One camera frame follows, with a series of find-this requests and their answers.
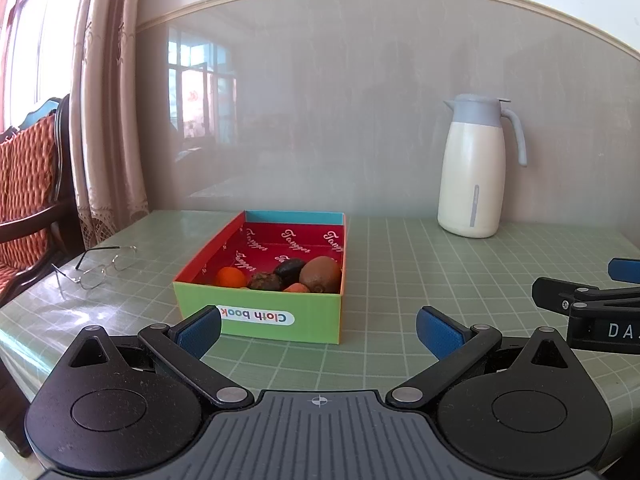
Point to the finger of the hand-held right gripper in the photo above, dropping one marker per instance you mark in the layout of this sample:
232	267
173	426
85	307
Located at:
626	270
555	294

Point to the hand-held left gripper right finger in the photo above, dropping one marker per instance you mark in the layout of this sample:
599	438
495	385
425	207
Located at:
440	332

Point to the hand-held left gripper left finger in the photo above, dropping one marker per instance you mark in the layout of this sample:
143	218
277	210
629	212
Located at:
200	332

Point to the colourful cardboard box red inside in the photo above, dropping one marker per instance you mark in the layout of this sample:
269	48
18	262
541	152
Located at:
260	320

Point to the small orange tangerine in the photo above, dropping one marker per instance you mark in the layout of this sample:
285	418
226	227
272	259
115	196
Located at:
231	277

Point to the dark wrinkled fruit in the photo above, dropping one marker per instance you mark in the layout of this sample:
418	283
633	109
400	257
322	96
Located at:
264	281

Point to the orange carrot piece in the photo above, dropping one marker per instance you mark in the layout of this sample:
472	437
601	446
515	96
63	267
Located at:
296	288

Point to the dark smooth round fruit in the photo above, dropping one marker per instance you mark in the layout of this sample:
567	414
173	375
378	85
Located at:
290	269

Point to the brown kiwi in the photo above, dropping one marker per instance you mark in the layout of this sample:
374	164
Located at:
321	272

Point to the green checkered table cover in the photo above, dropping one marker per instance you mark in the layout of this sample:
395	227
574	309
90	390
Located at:
425	270

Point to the white thermos jug grey lid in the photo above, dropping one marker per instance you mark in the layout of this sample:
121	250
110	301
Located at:
470	170

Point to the wooden sofa orange cushions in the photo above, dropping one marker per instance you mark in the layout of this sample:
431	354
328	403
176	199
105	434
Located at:
30	170

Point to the beige lace-trimmed curtain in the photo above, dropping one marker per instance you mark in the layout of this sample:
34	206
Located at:
112	110

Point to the window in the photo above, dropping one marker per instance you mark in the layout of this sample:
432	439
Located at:
35	35

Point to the thin metal-frame glasses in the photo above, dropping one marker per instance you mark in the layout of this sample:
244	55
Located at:
95	270

